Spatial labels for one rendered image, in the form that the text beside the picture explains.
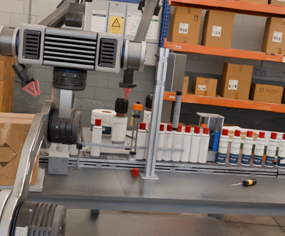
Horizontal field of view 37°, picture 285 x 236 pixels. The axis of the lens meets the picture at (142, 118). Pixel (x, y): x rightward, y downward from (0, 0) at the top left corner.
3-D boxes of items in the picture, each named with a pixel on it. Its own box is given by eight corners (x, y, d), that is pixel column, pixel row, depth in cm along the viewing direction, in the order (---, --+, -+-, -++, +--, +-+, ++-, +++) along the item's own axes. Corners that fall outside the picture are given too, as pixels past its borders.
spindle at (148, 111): (153, 134, 299) (157, 94, 294) (155, 136, 290) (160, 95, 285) (140, 133, 297) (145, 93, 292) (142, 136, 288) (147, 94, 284)
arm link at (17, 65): (9, 65, 225) (17, 59, 225) (12, 64, 232) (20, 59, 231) (16, 76, 226) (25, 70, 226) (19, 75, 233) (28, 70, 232)
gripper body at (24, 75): (35, 78, 234) (28, 67, 233) (32, 80, 224) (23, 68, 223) (26, 85, 235) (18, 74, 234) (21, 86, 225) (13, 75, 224)
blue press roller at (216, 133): (214, 157, 247) (219, 129, 244) (216, 158, 244) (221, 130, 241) (209, 157, 247) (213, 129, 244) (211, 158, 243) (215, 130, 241)
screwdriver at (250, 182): (252, 183, 228) (253, 178, 227) (256, 185, 226) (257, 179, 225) (227, 187, 216) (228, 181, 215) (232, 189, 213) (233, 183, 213)
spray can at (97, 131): (99, 155, 231) (102, 118, 228) (100, 157, 226) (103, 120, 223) (89, 154, 230) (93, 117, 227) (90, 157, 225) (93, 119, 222)
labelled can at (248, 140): (247, 164, 248) (252, 130, 244) (251, 166, 242) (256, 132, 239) (238, 163, 247) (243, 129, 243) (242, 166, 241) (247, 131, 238)
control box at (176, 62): (183, 90, 225) (187, 55, 222) (171, 92, 210) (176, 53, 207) (165, 87, 229) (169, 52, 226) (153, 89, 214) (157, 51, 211)
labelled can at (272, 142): (270, 165, 250) (276, 132, 247) (274, 168, 245) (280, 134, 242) (262, 165, 249) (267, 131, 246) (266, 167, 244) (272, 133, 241)
